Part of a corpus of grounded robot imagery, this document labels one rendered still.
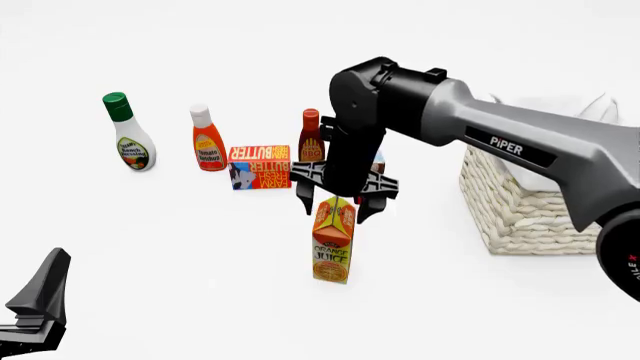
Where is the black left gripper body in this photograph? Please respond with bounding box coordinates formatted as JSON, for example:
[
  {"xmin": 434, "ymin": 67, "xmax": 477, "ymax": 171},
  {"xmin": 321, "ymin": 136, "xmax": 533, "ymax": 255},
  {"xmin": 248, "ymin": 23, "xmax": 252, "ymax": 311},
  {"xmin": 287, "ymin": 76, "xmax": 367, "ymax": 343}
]
[{"xmin": 0, "ymin": 315, "xmax": 68, "ymax": 356}]

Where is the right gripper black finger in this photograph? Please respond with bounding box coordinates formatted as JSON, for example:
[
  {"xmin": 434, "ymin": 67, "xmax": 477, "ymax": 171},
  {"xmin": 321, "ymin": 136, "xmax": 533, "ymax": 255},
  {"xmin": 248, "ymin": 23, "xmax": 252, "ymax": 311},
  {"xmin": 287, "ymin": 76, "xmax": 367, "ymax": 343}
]
[
  {"xmin": 295, "ymin": 182, "xmax": 317, "ymax": 217},
  {"xmin": 355, "ymin": 194, "xmax": 388, "ymax": 225}
]

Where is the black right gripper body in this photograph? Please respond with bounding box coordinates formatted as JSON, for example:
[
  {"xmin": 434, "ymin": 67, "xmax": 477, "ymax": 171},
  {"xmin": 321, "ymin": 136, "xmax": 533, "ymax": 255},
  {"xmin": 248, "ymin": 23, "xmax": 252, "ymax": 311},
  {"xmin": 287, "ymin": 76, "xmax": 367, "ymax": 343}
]
[{"xmin": 289, "ymin": 160, "xmax": 401, "ymax": 201}]

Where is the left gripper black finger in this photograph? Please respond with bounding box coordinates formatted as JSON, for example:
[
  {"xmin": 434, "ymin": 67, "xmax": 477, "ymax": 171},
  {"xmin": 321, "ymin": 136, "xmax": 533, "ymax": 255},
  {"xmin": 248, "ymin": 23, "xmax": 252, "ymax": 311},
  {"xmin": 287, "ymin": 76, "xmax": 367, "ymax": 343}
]
[{"xmin": 4, "ymin": 246, "xmax": 72, "ymax": 327}]

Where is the orange juice carton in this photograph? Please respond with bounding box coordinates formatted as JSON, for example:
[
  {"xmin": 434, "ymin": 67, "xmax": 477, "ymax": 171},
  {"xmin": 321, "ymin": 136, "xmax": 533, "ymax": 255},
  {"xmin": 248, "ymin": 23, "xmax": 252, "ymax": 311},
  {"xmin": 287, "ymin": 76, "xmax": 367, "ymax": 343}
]
[{"xmin": 311, "ymin": 195, "xmax": 358, "ymax": 285}]

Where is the white woven basket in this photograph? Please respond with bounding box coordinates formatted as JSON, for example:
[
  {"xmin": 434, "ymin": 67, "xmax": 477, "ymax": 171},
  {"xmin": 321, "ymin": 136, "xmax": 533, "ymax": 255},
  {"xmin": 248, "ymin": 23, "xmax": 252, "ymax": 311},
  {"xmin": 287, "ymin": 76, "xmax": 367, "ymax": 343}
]
[{"xmin": 457, "ymin": 143, "xmax": 604, "ymax": 257}]

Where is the BBQ sauce bottle, red cap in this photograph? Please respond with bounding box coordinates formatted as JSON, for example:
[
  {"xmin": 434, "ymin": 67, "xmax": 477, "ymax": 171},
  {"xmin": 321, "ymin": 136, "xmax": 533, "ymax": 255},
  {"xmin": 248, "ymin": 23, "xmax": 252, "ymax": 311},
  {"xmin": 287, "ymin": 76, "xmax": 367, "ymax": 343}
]
[{"xmin": 298, "ymin": 108, "xmax": 327, "ymax": 164}]

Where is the red and orange butter box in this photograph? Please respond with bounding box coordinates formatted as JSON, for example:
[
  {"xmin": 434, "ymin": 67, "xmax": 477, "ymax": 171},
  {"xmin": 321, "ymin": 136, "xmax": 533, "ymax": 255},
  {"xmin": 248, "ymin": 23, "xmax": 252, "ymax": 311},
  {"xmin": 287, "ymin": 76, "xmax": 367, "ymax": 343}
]
[{"xmin": 227, "ymin": 144, "xmax": 293, "ymax": 192}]

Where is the tomato ketchup bottle, white cap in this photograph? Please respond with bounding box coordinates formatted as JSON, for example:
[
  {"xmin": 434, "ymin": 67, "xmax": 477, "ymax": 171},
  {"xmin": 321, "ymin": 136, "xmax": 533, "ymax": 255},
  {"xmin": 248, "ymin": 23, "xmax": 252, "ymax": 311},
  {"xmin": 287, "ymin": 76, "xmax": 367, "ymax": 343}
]
[{"xmin": 189, "ymin": 103, "xmax": 229, "ymax": 173}]

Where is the ranch dressing bottle, green cap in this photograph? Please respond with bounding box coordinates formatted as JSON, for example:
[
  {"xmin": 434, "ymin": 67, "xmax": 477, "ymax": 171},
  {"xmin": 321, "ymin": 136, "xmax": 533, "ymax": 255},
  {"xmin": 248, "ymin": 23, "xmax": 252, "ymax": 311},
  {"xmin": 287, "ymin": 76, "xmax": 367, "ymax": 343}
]
[{"xmin": 102, "ymin": 91, "xmax": 158, "ymax": 173}]

